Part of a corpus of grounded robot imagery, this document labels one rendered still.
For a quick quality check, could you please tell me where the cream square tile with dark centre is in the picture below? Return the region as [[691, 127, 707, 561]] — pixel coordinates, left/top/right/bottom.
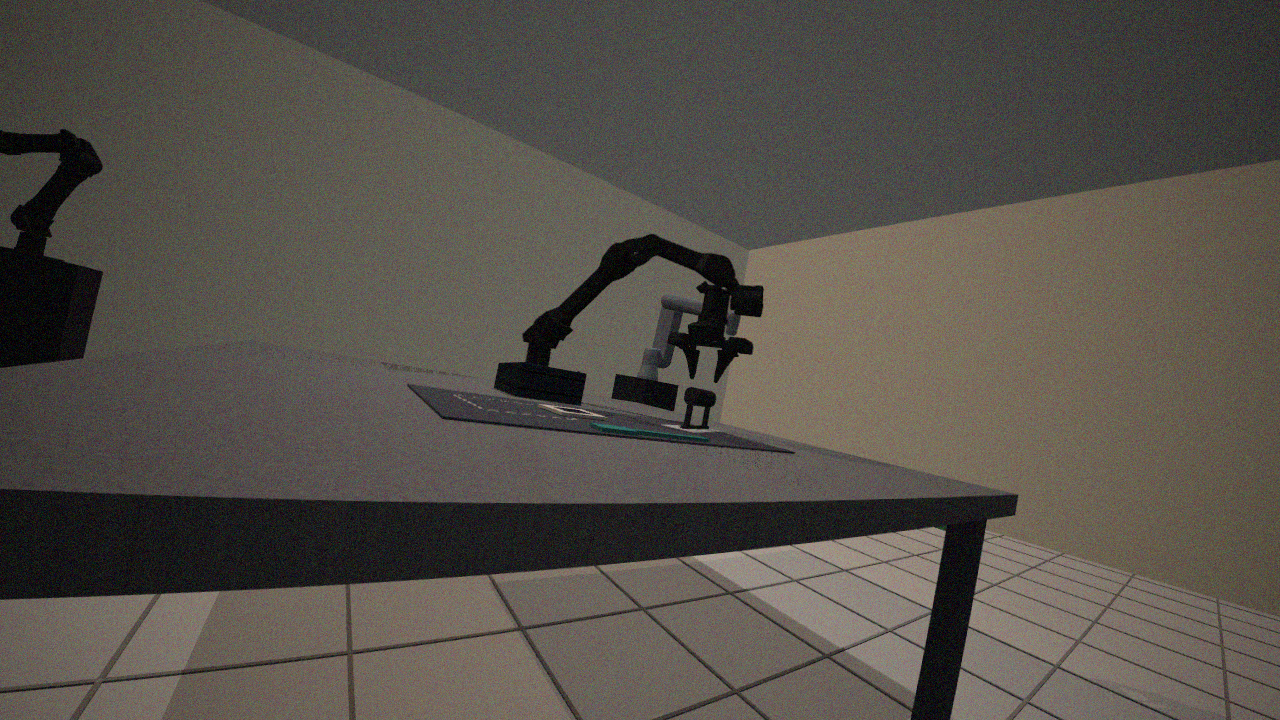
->
[[538, 404, 608, 420]]

